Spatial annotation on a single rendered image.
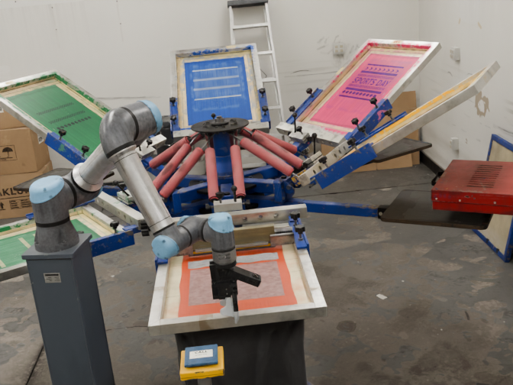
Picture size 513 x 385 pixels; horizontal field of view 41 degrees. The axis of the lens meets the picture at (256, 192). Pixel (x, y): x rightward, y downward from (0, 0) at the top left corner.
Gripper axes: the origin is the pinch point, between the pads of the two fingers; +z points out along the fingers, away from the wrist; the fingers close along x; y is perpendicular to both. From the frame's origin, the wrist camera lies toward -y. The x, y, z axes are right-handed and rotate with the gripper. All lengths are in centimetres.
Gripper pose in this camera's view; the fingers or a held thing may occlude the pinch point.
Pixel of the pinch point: (237, 315)
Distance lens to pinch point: 228.5
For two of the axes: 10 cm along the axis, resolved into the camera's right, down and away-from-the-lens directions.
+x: 0.6, 3.1, -9.5
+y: -9.9, 1.0, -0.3
